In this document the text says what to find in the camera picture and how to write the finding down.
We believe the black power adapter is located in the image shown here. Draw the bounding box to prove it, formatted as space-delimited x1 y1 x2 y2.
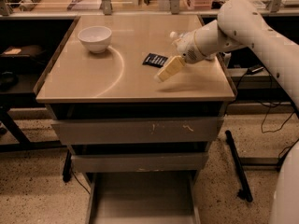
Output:
247 64 263 75

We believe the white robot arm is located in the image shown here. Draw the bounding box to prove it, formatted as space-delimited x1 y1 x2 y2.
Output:
155 0 299 224

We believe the white ceramic bowl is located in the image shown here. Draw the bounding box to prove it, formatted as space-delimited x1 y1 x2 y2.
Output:
78 26 112 53

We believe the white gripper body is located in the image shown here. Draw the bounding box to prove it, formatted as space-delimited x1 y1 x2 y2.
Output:
173 32 206 64

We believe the open grey bottom drawer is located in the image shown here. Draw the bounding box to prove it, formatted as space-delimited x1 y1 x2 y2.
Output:
85 171 201 224

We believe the black table leg base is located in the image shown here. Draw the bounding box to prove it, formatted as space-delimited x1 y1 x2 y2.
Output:
225 130 253 203

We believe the dark blue rxbar wrapper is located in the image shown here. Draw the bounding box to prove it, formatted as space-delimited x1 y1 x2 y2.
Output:
142 53 167 68

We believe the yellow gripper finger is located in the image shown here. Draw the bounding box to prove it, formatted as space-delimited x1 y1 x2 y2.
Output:
154 56 185 82

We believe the grey drawer cabinet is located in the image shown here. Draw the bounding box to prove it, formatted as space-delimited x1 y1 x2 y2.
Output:
32 14 237 185

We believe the clear plastic water bottle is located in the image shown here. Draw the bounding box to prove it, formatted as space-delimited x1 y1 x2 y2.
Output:
169 31 216 62

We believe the grey middle drawer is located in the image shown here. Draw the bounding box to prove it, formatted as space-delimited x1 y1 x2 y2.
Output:
71 152 208 173

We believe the grey top drawer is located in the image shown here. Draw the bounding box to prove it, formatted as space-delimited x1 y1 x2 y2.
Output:
52 117 223 145

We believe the black floor cable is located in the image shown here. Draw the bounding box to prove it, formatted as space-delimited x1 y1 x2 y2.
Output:
255 100 297 134

